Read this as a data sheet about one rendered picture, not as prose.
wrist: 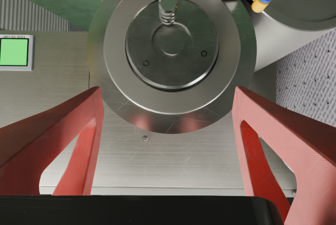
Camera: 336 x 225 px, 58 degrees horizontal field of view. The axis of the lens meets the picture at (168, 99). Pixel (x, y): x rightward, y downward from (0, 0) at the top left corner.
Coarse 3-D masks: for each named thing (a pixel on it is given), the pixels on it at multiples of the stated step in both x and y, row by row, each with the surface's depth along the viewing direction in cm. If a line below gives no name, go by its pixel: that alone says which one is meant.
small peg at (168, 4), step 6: (162, 0) 22; (168, 0) 22; (174, 0) 22; (162, 6) 22; (168, 6) 22; (174, 6) 22; (162, 12) 22; (168, 12) 22; (174, 12) 22; (162, 18) 23; (168, 18) 23; (174, 18) 23
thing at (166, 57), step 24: (144, 24) 24; (168, 24) 25; (192, 24) 24; (144, 48) 24; (168, 48) 24; (192, 48) 24; (216, 48) 24; (144, 72) 24; (168, 72) 24; (192, 72) 24
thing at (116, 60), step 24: (144, 0) 26; (192, 0) 26; (216, 0) 26; (120, 24) 25; (216, 24) 25; (120, 48) 25; (120, 72) 25; (216, 72) 25; (144, 96) 25; (168, 96) 25; (192, 96) 25; (216, 96) 25
